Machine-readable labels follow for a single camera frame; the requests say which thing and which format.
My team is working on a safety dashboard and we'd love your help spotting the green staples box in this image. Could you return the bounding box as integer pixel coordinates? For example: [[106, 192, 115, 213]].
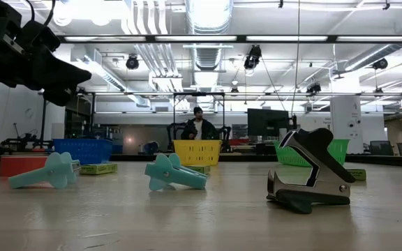
[[79, 162, 119, 176], [185, 165, 211, 175], [346, 168, 367, 181]]

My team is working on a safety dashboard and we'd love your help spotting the red tape roll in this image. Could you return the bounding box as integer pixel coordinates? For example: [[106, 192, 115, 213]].
[[0, 155, 50, 178]]

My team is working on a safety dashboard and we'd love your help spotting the blue plastic basket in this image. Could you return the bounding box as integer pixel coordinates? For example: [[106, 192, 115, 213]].
[[52, 138, 114, 165]]

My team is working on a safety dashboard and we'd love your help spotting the blue round background object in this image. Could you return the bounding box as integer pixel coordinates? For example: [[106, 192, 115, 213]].
[[143, 140, 160, 155]]

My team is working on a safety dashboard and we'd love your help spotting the person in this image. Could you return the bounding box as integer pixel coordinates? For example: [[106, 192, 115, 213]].
[[181, 106, 220, 141]]

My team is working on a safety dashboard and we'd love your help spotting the yellow plastic basket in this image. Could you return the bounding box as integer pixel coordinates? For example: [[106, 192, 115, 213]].
[[172, 139, 223, 167]]

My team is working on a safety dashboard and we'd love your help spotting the black overhead light beam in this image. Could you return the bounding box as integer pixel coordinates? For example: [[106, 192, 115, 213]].
[[57, 33, 402, 45]]

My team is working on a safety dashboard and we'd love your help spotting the black monitor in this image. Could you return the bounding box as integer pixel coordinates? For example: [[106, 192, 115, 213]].
[[246, 107, 290, 139]]

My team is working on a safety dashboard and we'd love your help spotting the green plastic basket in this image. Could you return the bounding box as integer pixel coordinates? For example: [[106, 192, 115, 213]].
[[273, 139, 350, 167]]

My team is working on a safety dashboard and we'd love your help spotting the small black toy figure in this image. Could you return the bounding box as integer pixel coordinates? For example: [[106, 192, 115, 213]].
[[266, 127, 357, 215]]

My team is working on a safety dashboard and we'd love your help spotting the white round pillar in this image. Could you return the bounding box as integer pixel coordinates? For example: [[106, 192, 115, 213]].
[[329, 96, 363, 155]]

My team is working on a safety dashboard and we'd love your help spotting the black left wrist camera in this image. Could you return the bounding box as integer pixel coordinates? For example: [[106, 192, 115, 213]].
[[20, 20, 61, 53]]

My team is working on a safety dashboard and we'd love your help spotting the black hanging ceiling camera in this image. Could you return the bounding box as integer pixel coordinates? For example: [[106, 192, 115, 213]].
[[305, 82, 322, 94], [243, 44, 263, 70], [372, 57, 389, 70], [125, 54, 140, 70]]

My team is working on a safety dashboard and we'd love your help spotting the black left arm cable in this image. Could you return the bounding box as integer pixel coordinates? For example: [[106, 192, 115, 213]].
[[24, 0, 57, 27]]

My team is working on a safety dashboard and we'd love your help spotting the silver ventilation duct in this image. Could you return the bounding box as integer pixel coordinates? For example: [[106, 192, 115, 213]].
[[186, 0, 234, 70]]

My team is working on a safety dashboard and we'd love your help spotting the black table frame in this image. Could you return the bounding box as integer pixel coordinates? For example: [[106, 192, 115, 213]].
[[0, 152, 402, 169]]

